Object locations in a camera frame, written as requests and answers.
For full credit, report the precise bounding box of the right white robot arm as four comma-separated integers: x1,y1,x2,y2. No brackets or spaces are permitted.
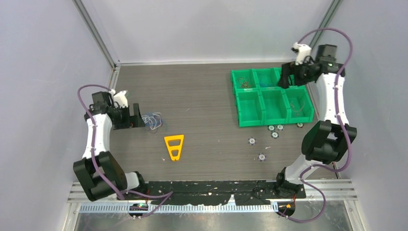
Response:
274,42,357,198

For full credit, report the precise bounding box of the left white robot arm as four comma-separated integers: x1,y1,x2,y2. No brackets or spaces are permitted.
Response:
73,90,148,201

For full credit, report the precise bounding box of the green compartment bin tray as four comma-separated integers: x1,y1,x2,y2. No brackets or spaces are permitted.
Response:
230,67,315,128

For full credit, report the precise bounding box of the poker chip right upper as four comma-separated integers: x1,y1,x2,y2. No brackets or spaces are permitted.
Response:
276,124,284,131

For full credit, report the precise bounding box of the poker chip centre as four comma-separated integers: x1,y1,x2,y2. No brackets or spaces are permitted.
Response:
248,137,256,145

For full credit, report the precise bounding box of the poker chip lower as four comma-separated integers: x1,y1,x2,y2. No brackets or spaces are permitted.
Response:
258,153,266,162

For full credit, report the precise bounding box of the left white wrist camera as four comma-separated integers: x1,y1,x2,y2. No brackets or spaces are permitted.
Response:
109,89,128,108

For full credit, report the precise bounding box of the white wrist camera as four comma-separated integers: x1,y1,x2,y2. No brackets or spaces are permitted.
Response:
109,89,128,108
291,42,312,65

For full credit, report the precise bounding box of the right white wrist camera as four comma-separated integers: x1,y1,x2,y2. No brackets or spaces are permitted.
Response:
291,42,312,65

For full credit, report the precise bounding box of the yellow triangular plastic frame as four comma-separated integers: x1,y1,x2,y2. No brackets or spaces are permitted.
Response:
164,134,184,161

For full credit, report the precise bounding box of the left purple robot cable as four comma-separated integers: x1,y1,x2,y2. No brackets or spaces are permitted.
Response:
77,84,174,218

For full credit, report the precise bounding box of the slotted aluminium cable duct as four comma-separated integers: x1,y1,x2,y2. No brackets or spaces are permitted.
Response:
79,202,280,213

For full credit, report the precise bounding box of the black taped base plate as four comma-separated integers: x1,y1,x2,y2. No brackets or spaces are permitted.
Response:
140,180,306,206

